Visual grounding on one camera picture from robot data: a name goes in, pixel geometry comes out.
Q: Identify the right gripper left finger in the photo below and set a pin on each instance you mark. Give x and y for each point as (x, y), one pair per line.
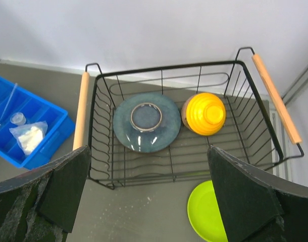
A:
(42, 204)

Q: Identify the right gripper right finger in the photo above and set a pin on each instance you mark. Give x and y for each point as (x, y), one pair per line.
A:
(256, 205)

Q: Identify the clear bag of white powder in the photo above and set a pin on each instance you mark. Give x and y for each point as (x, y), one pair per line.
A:
(29, 136)

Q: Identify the glass bulb tube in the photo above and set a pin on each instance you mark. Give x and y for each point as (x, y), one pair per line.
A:
(7, 103)

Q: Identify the lime green plate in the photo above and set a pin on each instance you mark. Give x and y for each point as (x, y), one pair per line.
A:
(203, 213)

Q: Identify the blue plastic divided bin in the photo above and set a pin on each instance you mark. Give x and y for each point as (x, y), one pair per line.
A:
(35, 109)

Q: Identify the small clear plastic cup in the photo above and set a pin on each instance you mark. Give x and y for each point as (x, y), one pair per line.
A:
(18, 119)

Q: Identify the orange ribbed bowl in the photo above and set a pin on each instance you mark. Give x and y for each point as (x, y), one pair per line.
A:
(203, 113)

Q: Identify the blue-grey ceramic plate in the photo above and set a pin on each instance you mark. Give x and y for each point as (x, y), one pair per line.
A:
(147, 122)

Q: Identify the black wire basket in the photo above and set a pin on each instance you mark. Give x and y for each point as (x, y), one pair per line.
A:
(258, 128)

